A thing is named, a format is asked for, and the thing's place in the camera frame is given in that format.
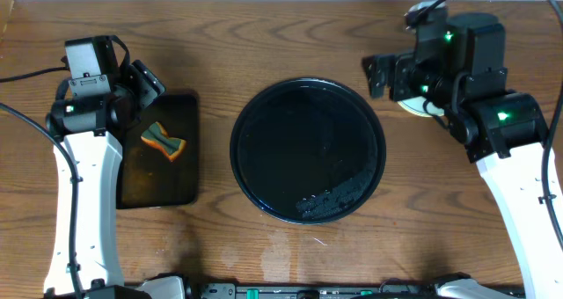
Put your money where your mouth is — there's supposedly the light green plate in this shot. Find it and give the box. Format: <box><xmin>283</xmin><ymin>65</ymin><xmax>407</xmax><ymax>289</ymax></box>
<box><xmin>398</xmin><ymin>97</ymin><xmax>444</xmax><ymax>118</ymax></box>

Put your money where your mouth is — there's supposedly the orange green sponge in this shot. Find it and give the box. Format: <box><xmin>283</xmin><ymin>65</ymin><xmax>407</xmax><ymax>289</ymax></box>
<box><xmin>141</xmin><ymin>121</ymin><xmax>187</xmax><ymax>162</ymax></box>

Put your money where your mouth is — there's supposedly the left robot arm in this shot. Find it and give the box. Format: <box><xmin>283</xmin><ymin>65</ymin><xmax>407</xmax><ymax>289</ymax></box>
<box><xmin>43</xmin><ymin>35</ymin><xmax>188</xmax><ymax>298</ymax></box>

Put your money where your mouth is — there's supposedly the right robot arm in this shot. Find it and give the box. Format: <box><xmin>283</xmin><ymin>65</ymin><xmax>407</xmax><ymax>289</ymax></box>
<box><xmin>362</xmin><ymin>2</ymin><xmax>562</xmax><ymax>298</ymax></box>

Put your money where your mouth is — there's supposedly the rectangular black tray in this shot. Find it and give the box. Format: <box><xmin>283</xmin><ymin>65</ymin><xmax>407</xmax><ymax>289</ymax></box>
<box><xmin>117</xmin><ymin>93</ymin><xmax>199</xmax><ymax>209</ymax></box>

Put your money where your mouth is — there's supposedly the round black tray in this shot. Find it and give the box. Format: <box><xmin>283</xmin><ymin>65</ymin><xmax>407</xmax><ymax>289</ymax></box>
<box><xmin>230</xmin><ymin>77</ymin><xmax>387</xmax><ymax>225</ymax></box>

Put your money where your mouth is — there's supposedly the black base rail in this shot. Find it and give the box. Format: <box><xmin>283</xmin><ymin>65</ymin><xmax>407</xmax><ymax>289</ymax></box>
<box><xmin>153</xmin><ymin>272</ymin><xmax>524</xmax><ymax>299</ymax></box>

